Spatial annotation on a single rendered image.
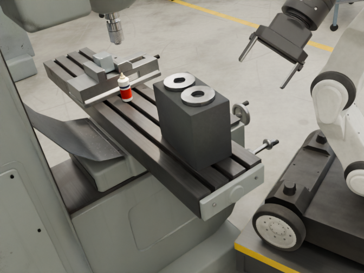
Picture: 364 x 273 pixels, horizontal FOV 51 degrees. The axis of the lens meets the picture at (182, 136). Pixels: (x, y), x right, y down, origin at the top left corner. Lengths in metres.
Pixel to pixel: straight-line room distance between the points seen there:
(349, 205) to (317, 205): 0.11
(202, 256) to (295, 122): 1.46
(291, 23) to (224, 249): 1.22
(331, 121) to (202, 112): 0.53
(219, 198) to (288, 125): 1.93
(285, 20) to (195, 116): 0.31
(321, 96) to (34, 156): 0.89
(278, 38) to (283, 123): 2.11
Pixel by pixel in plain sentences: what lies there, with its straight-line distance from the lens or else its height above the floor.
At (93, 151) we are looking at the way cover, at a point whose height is 0.91.
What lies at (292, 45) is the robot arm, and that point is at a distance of 0.83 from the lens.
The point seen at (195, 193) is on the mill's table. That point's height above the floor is 0.96.
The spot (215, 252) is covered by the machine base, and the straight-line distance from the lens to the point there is 1.83.
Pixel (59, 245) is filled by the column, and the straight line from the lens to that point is 1.32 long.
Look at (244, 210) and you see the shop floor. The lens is 2.25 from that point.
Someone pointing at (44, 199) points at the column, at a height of 0.91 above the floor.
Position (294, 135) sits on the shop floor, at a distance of 2.80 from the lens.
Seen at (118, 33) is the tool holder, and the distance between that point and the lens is 1.28.
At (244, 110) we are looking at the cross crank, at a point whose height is 0.70.
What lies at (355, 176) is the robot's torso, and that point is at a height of 0.71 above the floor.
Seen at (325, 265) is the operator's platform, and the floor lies 0.40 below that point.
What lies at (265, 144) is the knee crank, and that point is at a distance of 1.81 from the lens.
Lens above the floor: 1.66
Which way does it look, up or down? 36 degrees down
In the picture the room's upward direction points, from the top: 8 degrees counter-clockwise
